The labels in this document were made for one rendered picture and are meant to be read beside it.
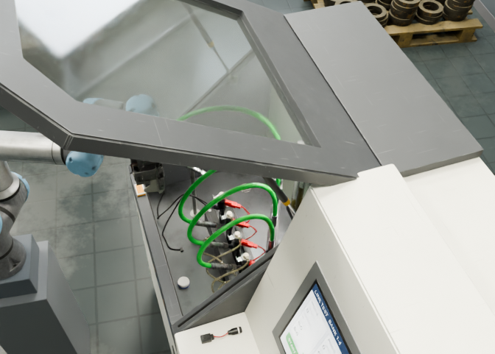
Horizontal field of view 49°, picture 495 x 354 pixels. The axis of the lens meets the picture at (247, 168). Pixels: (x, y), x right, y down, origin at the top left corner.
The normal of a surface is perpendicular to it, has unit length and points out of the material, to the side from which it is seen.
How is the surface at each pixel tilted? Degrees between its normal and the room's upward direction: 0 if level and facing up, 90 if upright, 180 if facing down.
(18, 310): 90
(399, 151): 0
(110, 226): 0
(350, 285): 76
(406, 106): 0
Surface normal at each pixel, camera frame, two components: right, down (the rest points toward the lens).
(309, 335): -0.91, 0.07
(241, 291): 0.33, 0.73
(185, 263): 0.04, -0.64
